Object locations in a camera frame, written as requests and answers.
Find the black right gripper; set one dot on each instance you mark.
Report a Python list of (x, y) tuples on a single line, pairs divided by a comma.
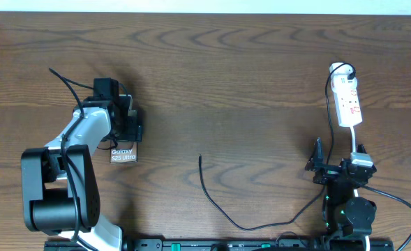
[(316, 163)]

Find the white power strip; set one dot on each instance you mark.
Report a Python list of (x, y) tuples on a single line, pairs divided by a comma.
[(344, 86)]

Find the Galaxy S25 Ultra smartphone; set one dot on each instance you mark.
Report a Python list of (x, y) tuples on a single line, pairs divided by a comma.
[(124, 155)]

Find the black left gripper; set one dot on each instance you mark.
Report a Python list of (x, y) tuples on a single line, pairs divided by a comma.
[(140, 133)]

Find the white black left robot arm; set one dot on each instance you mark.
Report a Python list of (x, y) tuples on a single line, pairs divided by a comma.
[(59, 190)]

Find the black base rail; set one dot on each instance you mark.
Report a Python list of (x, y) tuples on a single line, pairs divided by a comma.
[(282, 244)]

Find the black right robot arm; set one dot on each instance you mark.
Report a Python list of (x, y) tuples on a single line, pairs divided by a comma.
[(348, 216)]

